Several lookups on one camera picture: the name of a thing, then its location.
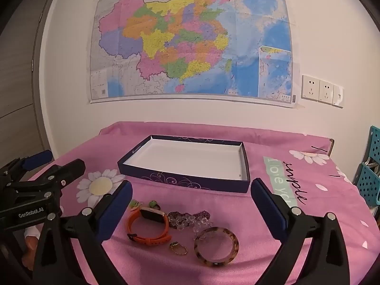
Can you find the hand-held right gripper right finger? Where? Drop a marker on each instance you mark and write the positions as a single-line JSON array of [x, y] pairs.
[[264, 202]]

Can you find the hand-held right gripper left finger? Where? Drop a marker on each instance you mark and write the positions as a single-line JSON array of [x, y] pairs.
[[118, 203]]

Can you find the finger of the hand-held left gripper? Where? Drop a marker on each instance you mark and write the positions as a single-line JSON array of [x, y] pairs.
[[38, 157], [71, 169]]

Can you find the orange smart watch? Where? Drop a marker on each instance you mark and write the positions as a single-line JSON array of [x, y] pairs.
[[135, 237]]

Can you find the purple box lid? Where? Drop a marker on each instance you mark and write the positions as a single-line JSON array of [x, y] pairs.
[[190, 160]]

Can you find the tortoiseshell bangle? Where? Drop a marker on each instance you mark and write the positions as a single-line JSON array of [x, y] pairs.
[[200, 256]]

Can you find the person's left hand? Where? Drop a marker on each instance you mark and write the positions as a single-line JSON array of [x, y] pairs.
[[30, 242]]

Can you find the grey door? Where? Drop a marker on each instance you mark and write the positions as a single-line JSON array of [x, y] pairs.
[[17, 80]]

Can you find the pink floral tablecloth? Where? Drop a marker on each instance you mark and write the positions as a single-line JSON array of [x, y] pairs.
[[190, 273]]

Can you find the blue perforated plastic rack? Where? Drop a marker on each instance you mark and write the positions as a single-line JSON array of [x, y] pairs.
[[369, 181]]

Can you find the white wall socket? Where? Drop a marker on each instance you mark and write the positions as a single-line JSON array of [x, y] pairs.
[[310, 87], [326, 91]]

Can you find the white wall switch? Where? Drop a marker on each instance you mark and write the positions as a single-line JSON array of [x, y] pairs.
[[337, 96]]

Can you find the colourful wall map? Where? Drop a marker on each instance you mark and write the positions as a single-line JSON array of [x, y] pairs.
[[190, 38]]

